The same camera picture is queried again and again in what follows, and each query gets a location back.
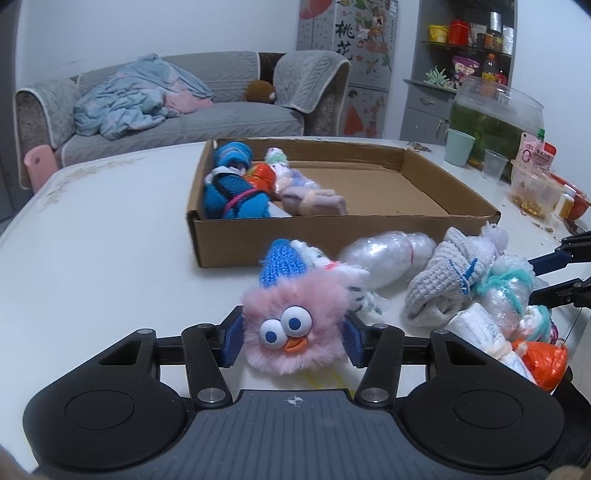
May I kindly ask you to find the orange mesh bundle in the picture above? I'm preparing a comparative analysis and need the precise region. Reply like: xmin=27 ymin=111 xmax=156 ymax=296
xmin=244 ymin=162 xmax=278 ymax=200
xmin=510 ymin=339 xmax=568 ymax=393

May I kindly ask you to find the pink cloth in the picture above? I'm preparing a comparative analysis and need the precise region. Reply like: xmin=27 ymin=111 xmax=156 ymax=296
xmin=164 ymin=90 xmax=211 ymax=114

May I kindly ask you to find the pale green cup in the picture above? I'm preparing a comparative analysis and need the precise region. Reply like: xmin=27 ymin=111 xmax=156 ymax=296
xmin=444 ymin=128 xmax=476 ymax=167

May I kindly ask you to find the light blue striped knit bundle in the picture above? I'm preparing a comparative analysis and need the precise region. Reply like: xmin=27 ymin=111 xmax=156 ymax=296
xmin=213 ymin=141 xmax=254 ymax=175

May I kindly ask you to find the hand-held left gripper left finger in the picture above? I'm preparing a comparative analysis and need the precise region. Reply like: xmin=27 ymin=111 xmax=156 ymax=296
xmin=95 ymin=305 xmax=245 ymax=408

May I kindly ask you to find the clear plastic container of nuts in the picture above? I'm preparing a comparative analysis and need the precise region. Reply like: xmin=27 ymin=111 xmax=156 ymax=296
xmin=510 ymin=159 xmax=565 ymax=217

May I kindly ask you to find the purple snack bag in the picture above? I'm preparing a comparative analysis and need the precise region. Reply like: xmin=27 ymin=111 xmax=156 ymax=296
xmin=451 ymin=55 xmax=483 ymax=88

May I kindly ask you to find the bubble wrap bundle pink filling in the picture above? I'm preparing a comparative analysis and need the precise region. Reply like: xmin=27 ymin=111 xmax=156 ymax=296
xmin=274 ymin=168 xmax=310 ymax=195

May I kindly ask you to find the small teal and white bundle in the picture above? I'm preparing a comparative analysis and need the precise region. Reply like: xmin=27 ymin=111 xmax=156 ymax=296
xmin=519 ymin=305 xmax=559 ymax=344

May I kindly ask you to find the grey quilted armrest throw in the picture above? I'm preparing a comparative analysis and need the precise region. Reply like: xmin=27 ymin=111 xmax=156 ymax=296
xmin=273 ymin=49 xmax=352 ymax=114

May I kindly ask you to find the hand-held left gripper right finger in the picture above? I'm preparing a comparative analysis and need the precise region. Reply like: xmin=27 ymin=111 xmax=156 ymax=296
xmin=342 ymin=314 xmax=497 ymax=407

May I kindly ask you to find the pink furry toy blue hat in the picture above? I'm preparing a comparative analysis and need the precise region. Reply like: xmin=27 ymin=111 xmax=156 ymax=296
xmin=242 ymin=239 xmax=350 ymax=374

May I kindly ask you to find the shallow cardboard box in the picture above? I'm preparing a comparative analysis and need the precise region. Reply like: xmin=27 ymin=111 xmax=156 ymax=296
xmin=186 ymin=137 xmax=502 ymax=269

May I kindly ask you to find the light blue blanket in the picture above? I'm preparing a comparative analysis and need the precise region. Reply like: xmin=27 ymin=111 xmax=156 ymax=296
xmin=74 ymin=53 xmax=215 ymax=141

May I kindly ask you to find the lavender fuzzy sock bundle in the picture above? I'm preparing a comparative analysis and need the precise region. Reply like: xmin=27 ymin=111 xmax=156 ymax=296
xmin=276 ymin=182 xmax=348 ymax=217

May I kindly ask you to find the pink plastic stool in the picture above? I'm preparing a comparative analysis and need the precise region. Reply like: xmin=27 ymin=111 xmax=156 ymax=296
xmin=24 ymin=144 xmax=58 ymax=192

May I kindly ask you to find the white and green plush bundle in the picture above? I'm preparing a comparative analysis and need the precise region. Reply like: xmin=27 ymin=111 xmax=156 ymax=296
xmin=264 ymin=147 xmax=291 ymax=178

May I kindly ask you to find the glass fish tank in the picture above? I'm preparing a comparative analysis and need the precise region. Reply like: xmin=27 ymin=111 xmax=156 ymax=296
xmin=449 ymin=76 xmax=546 ymax=167

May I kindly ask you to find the bubble wrap bundle purple yarn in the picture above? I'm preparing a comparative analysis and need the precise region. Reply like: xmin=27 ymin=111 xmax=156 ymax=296
xmin=478 ymin=222 xmax=509 ymax=259

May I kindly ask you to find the grey cabinet with shelves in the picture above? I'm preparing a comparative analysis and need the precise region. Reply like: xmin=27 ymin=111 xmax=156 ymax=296
xmin=399 ymin=0 xmax=518 ymax=146

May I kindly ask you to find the white cloth bundle green print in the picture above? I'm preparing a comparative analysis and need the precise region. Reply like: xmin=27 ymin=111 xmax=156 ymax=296
xmin=291 ymin=240 xmax=389 ymax=319

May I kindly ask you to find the small succulent plant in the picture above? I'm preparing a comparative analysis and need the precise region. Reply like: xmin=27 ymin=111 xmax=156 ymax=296
xmin=422 ymin=66 xmax=451 ymax=88

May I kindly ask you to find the grey sock bundle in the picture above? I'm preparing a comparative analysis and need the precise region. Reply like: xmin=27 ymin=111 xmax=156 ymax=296
xmin=404 ymin=227 xmax=488 ymax=328

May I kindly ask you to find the clear plastic cup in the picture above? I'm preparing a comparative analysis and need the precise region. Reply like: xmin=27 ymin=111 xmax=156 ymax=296
xmin=482 ymin=149 xmax=509 ymax=185

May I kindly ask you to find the bubble wrap bundle teal yarn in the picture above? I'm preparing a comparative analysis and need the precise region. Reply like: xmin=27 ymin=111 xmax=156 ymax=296
xmin=475 ymin=254 xmax=536 ymax=340

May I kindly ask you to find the brown plush toy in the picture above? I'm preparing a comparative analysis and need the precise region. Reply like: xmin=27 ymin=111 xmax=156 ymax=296
xmin=244 ymin=80 xmax=278 ymax=103

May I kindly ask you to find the grey quilted sofa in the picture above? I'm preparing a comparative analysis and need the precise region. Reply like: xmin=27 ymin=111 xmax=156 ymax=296
xmin=13 ymin=50 xmax=352 ymax=190

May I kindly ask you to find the red packet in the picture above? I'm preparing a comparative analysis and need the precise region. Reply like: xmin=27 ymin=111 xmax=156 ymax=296
xmin=551 ymin=173 xmax=591 ymax=220

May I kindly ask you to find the bubble wrap bundle red band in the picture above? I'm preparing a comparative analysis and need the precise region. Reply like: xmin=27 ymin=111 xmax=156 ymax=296
xmin=337 ymin=231 xmax=437 ymax=291

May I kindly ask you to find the blue sock bundle with cord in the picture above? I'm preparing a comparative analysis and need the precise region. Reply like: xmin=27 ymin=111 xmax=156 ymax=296
xmin=203 ymin=167 xmax=272 ymax=220

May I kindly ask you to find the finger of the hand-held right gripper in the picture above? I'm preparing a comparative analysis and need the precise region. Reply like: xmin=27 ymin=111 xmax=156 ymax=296
xmin=526 ymin=230 xmax=591 ymax=278
xmin=527 ymin=276 xmax=591 ymax=309

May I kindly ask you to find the decorated refrigerator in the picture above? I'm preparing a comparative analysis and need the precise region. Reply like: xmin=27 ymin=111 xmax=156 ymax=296
xmin=295 ymin=0 xmax=400 ymax=139

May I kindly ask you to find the pink spouted pouch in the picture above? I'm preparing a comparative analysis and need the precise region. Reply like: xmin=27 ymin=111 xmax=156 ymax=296
xmin=516 ymin=130 xmax=557 ymax=174

